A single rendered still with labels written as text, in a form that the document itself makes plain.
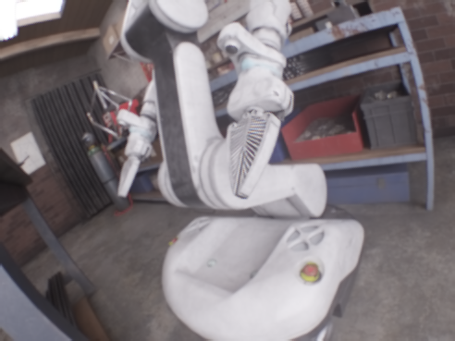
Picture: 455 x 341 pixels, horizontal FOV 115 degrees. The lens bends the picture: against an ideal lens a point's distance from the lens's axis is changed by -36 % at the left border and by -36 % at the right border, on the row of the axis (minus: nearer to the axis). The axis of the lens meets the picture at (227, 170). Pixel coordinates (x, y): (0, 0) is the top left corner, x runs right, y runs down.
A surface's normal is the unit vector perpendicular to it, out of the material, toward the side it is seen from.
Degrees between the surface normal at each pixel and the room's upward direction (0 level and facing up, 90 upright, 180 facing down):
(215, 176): 82
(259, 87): 43
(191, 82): 89
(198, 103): 90
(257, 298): 34
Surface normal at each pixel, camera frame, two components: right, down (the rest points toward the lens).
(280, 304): -0.26, -0.41
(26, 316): 0.70, -0.09
